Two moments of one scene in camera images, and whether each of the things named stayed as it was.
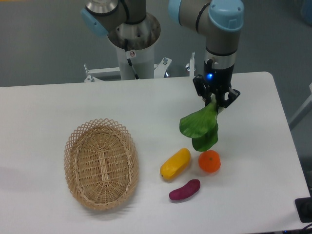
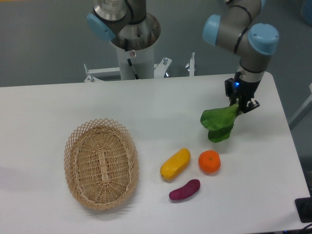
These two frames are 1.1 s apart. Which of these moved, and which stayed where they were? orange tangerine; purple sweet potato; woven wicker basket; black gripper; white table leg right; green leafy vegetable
Moved: green leafy vegetable; black gripper
Stayed: white table leg right; woven wicker basket; purple sweet potato; orange tangerine
